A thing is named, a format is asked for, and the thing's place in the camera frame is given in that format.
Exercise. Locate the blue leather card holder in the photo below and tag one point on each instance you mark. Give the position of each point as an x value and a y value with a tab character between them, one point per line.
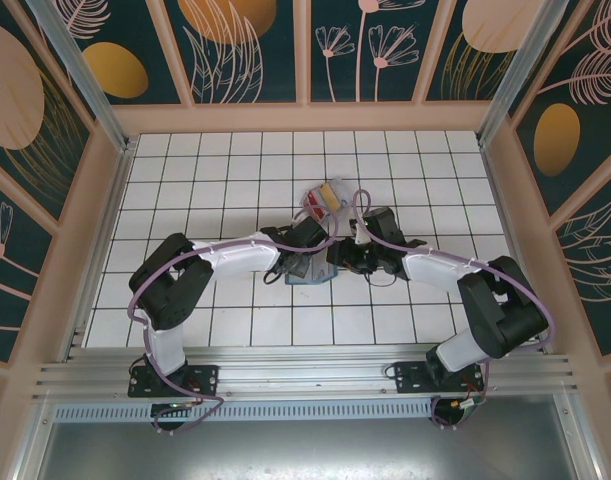
321	276

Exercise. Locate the clear acrylic card box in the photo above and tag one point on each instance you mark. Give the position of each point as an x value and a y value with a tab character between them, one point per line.
342	192

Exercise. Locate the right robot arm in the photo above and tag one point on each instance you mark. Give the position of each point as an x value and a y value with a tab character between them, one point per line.
435	265

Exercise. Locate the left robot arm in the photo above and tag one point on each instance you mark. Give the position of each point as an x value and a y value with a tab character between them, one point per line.
235	255

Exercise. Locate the plain gold card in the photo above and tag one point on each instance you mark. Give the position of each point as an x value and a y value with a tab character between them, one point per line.
330	196

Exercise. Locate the red card white logo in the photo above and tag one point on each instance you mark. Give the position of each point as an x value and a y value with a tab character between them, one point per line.
316	200

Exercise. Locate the aluminium mounting rail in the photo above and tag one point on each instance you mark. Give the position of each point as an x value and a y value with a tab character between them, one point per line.
305	372

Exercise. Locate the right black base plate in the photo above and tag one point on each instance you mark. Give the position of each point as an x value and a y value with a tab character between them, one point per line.
410	380

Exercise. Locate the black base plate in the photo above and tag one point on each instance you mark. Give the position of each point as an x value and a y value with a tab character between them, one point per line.
205	380
410	380

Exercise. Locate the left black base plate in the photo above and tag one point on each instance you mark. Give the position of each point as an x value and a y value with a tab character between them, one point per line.
205	380

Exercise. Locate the aluminium side rail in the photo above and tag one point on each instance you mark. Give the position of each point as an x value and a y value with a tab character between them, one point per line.
515	250
97	250

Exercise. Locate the aluminium frame post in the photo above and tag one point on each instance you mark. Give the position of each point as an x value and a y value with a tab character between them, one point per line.
80	75
525	75

